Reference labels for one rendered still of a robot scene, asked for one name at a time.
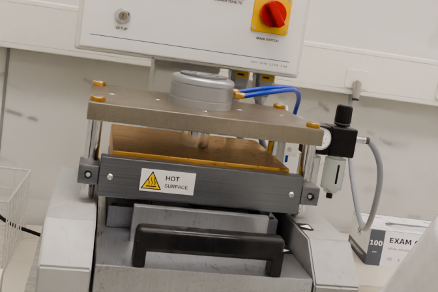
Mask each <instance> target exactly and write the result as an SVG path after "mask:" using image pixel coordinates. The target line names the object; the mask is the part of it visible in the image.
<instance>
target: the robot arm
mask: <svg viewBox="0 0 438 292"><path fill-rule="evenodd" d="M380 292H438V214H437V216H436V217H435V218H434V219H433V221H432V222H431V224H430V225H429V226H428V227H427V229H426V230H425V232H423V234H422V235H421V237H420V238H419V239H418V240H417V242H416V243H415V245H414V246H413V247H412V248H411V250H410V251H409V253H408V254H407V255H406V257H405V258H404V259H403V261H402V262H401V263H400V265H399V266H398V268H397V269H396V270H395V271H394V273H393V274H392V276H391V277H390V278H389V279H388V281H387V282H386V284H385V285H384V286H383V288H382V289H381V290H380Z"/></svg>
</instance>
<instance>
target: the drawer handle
mask: <svg viewBox="0 0 438 292"><path fill-rule="evenodd" d="M284 245H285V243H284V240H283V238H282V237H281V236H279V235H274V234H266V233H250V232H243V231H228V230H220V229H205V228H196V227H182V226H167V225H159V224H144V223H142V224H138V225H137V227H136V232H135V235H134V245H133V250H132V266H134V267H144V266H145V258H146V253H147V252H161V253H170V254H187V255H196V256H213V257H229V258H238V259H254V260H263V261H267V262H266V266H265V269H266V271H267V272H268V274H269V276H275V277H280V275H281V271H282V263H283V259H284Z"/></svg>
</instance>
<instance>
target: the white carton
mask: <svg viewBox="0 0 438 292"><path fill-rule="evenodd" d="M369 215H370V214H369V213H365V212H361V216H362V221H363V222H364V225H365V224H366V222H367V220H368V217H369ZM431 222H432V221H429V220H419V219H414V218H403V217H397V216H387V215H381V214H375V218H374V221H373V224H372V226H371V228H370V229H369V230H367V231H362V230H361V229H360V227H359V224H358V221H357V216H356V213H355V211H354V212H353V218H352V222H351V229H350V232H349V239H348V241H349V242H350V243H351V248H352V250H353V251H354V252H355V253H356V255H358V257H359V258H360V259H361V261H362V262H363V263H364V264H365V265H376V266H382V267H393V268H398V266H399V265H400V263H401V262H402V261H403V259H404V258H405V257H406V255H407V254H408V253H409V251H410V250H411V248H412V247H413V246H414V245H415V243H416V242H417V240H418V239H419V238H420V237H421V235H422V234H423V232H425V230H426V229H427V227H428V226H429V225H430V224H431Z"/></svg>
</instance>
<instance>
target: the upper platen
mask: <svg viewBox="0 0 438 292"><path fill-rule="evenodd" d="M108 154H117V155H123V156H135V157H142V158H154V159H161V160H172V161H179V162H191V163H198V164H209V165H216V166H228V167H234V168H246V169H258V170H265V171H277V172H284V173H289V168H287V167H286V166H285V165H284V164H282V163H281V161H279V160H278V159H277V158H276V156H275V155H272V154H271V153H270V152H268V150H266V149H265V148H264V147H263V146H261V145H260V144H259V143H258V142H257V141H255V140H249V139H238V138H227V137H221V136H210V134H207V133H201V132H190V131H184V130H181V132H176V131H170V130H159V129H153V128H142V127H136V126H125V125H119V124H112V125H111V132H110V137H109V147H108Z"/></svg>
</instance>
